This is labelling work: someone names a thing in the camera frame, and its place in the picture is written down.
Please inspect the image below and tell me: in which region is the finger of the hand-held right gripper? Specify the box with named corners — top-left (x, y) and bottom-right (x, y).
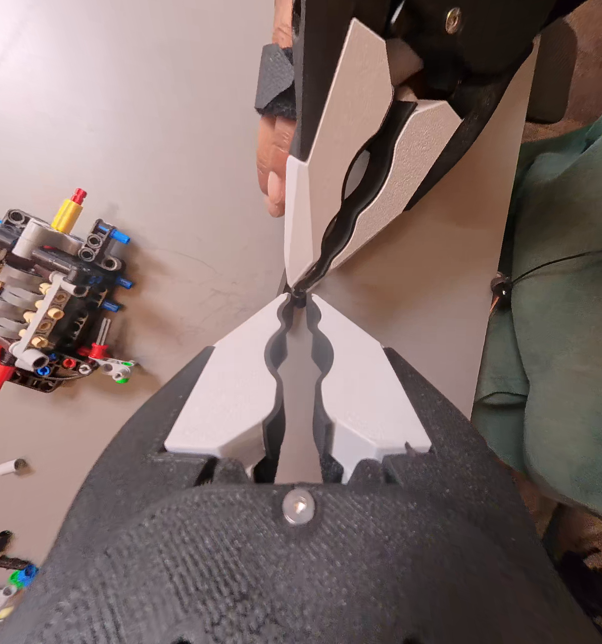
top-left (283, 17), bottom-right (425, 288)
top-left (308, 85), bottom-right (465, 292)

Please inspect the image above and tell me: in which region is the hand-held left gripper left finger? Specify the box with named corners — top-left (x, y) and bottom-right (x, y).
top-left (164, 293), bottom-right (289, 479)

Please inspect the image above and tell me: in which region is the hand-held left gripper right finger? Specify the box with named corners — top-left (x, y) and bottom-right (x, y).
top-left (305, 293), bottom-right (433, 484)

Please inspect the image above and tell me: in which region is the lego engine assembly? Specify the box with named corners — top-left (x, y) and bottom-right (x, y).
top-left (0, 187), bottom-right (140, 394)

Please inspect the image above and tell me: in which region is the pile of loose lego pieces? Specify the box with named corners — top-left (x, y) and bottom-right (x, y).
top-left (0, 530), bottom-right (40, 627)

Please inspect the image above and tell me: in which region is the person's right hand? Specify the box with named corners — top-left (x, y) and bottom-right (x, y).
top-left (256, 0), bottom-right (302, 218)

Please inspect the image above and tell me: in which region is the dark grey chair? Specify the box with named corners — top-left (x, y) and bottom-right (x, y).
top-left (525, 19), bottom-right (580, 125)

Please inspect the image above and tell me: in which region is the black drawstring cord with bead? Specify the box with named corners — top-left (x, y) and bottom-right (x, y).
top-left (490, 247), bottom-right (602, 303)

